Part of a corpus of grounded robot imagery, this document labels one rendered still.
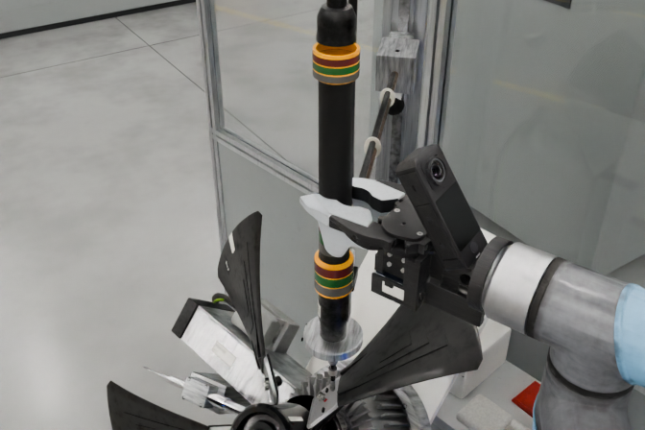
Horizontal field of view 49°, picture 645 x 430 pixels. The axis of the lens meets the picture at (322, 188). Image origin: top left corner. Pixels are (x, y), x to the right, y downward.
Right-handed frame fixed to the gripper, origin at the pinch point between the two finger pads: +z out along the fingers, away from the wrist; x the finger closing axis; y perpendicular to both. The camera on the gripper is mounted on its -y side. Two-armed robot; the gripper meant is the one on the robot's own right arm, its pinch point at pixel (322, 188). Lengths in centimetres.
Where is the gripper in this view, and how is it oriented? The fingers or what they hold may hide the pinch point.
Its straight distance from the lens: 74.2
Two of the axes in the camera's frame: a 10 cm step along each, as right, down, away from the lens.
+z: -8.0, -3.2, 5.0
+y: 0.0, 8.4, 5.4
